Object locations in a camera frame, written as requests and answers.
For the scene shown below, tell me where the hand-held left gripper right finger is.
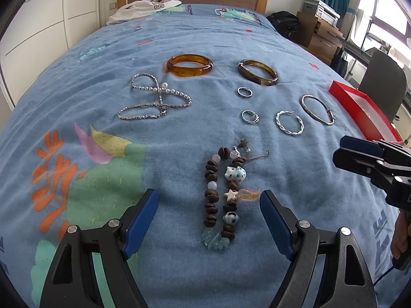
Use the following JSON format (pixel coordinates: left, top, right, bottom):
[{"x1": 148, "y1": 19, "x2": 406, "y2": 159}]
[{"x1": 259, "y1": 189, "x2": 379, "y2": 308}]

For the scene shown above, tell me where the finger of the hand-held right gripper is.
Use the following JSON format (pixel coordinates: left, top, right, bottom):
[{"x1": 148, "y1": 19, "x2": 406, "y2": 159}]
[
  {"x1": 340, "y1": 136, "x2": 411, "y2": 160},
  {"x1": 332, "y1": 149, "x2": 411, "y2": 189}
]

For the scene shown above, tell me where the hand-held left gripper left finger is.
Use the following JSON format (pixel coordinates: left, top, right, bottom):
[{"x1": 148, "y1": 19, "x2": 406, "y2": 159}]
[{"x1": 40, "y1": 189, "x2": 159, "y2": 308}]

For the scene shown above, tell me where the red jewelry box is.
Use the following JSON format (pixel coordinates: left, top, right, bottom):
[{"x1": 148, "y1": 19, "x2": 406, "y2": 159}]
[{"x1": 328, "y1": 80, "x2": 403, "y2": 143}]

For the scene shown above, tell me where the plain silver bracelet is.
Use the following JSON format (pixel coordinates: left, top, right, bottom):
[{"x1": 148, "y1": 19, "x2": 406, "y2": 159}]
[{"x1": 301, "y1": 94, "x2": 336, "y2": 126}]

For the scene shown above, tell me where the brown beaded bracelet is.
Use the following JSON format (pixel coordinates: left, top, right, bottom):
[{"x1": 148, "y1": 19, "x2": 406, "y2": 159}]
[{"x1": 202, "y1": 139, "x2": 269, "y2": 250}]

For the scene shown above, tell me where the twisted silver hoop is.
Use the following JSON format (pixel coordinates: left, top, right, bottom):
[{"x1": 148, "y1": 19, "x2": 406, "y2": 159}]
[{"x1": 275, "y1": 110, "x2": 304, "y2": 136}]

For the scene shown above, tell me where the silver pearl chain necklace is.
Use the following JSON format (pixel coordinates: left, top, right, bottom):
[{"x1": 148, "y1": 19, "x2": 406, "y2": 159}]
[{"x1": 117, "y1": 73, "x2": 192, "y2": 120}]

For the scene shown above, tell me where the dark olive bangle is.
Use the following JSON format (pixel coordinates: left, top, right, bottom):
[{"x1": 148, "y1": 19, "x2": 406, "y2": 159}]
[{"x1": 238, "y1": 59, "x2": 278, "y2": 87}]

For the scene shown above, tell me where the amber bangle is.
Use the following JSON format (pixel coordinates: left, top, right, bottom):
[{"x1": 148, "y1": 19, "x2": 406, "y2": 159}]
[{"x1": 166, "y1": 54, "x2": 214, "y2": 78}]

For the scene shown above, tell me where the person's right hand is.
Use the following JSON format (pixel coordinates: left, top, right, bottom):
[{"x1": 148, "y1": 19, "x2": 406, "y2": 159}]
[{"x1": 390, "y1": 211, "x2": 411, "y2": 261}]

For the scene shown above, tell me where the grey office chair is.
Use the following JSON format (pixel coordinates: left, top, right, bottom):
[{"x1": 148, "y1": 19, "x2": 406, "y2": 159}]
[{"x1": 357, "y1": 49, "x2": 408, "y2": 126}]

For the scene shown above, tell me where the blue printed bedsheet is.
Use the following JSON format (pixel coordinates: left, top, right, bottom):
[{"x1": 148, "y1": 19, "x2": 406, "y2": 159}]
[{"x1": 0, "y1": 3, "x2": 406, "y2": 308}]

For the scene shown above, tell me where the dark hanging bag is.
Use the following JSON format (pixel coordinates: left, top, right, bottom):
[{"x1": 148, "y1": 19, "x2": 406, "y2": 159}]
[{"x1": 331, "y1": 50, "x2": 349, "y2": 78}]

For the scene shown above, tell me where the desk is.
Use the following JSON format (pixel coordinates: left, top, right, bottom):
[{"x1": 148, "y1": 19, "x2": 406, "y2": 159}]
[{"x1": 340, "y1": 35, "x2": 381, "y2": 63}]

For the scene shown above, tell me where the wooden drawer cabinet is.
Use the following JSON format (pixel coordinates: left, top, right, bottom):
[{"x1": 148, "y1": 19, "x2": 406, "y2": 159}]
[{"x1": 295, "y1": 11, "x2": 347, "y2": 65}]

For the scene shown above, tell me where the white printer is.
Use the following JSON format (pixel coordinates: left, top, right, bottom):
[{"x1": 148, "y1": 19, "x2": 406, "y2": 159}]
[{"x1": 316, "y1": 0, "x2": 341, "y2": 27}]

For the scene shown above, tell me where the black backpack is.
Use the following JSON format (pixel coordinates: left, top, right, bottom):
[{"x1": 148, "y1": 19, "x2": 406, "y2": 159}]
[{"x1": 266, "y1": 11, "x2": 302, "y2": 41}]

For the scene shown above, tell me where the white cloth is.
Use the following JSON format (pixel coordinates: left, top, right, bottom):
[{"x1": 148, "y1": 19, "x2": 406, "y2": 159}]
[{"x1": 106, "y1": 0, "x2": 184, "y2": 25}]

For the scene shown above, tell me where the white wardrobe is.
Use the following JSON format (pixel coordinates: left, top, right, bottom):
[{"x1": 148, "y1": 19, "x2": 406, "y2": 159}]
[{"x1": 0, "y1": 0, "x2": 101, "y2": 111}]

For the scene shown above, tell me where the black cable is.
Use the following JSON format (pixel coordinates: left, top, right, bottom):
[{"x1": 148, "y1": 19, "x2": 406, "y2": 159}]
[{"x1": 373, "y1": 265, "x2": 397, "y2": 287}]

